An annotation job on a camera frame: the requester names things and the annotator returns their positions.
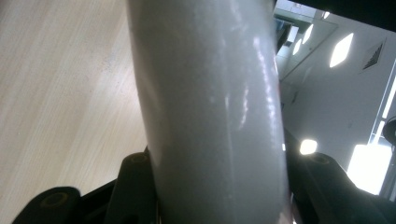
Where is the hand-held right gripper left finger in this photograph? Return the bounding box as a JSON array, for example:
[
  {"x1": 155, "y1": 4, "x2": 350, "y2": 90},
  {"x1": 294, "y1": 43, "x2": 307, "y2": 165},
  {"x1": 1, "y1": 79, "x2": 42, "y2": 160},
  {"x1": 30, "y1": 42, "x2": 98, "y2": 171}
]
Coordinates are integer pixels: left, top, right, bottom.
[{"x1": 104, "y1": 146, "x2": 160, "y2": 224}]

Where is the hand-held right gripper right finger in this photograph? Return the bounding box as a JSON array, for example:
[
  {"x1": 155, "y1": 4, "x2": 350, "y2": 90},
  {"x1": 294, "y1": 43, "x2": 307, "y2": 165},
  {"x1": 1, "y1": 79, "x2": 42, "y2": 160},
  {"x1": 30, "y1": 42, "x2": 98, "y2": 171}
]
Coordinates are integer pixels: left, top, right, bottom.
[{"x1": 283, "y1": 128, "x2": 390, "y2": 224}]

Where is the red and white spout pouch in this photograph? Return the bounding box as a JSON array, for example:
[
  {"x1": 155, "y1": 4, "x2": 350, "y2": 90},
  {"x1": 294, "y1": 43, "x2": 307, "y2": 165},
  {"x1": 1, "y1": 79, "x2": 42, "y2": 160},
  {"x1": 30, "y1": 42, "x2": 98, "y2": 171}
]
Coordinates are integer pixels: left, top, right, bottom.
[{"x1": 125, "y1": 0, "x2": 293, "y2": 224}]

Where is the round bright lamp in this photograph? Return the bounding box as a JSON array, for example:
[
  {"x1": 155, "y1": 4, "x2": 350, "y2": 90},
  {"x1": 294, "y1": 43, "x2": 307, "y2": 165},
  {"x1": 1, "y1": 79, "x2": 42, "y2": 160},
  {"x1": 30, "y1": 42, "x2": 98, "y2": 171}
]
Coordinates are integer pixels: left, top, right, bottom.
[{"x1": 299, "y1": 138, "x2": 318, "y2": 156}]

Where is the bright white panel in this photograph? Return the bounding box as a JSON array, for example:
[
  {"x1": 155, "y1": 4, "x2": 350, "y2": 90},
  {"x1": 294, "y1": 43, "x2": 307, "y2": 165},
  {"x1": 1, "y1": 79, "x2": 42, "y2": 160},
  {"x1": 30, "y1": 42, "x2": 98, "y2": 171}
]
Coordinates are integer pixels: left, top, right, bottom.
[{"x1": 346, "y1": 143, "x2": 393, "y2": 196}]

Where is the rectangular ceiling light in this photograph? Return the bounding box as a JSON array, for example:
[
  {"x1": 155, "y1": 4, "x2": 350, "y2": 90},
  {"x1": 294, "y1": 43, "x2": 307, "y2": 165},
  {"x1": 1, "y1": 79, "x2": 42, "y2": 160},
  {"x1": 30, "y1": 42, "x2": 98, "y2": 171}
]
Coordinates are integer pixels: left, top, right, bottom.
[
  {"x1": 291, "y1": 38, "x2": 303, "y2": 56},
  {"x1": 301, "y1": 23, "x2": 315, "y2": 45},
  {"x1": 329, "y1": 32, "x2": 355, "y2": 69}
]

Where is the ceiling air vent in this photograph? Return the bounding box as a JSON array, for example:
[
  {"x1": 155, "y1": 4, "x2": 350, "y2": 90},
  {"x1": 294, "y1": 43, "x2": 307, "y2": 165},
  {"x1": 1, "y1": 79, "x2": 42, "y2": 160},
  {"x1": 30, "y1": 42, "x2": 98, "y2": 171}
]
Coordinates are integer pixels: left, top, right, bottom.
[{"x1": 361, "y1": 41, "x2": 385, "y2": 72}]

